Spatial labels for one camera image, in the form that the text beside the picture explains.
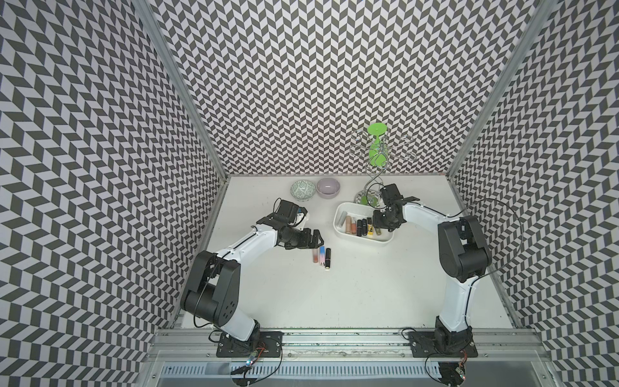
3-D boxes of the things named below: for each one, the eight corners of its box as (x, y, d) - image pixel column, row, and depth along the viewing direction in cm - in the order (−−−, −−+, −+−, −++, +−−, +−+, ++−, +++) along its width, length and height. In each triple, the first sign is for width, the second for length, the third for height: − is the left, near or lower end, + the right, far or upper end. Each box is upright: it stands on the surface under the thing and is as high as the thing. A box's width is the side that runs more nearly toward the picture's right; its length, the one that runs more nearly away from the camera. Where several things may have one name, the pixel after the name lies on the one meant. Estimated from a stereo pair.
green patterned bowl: (290, 201, 109) (289, 197, 107) (291, 184, 116) (291, 180, 114) (315, 201, 109) (315, 197, 107) (315, 184, 116) (315, 180, 114)
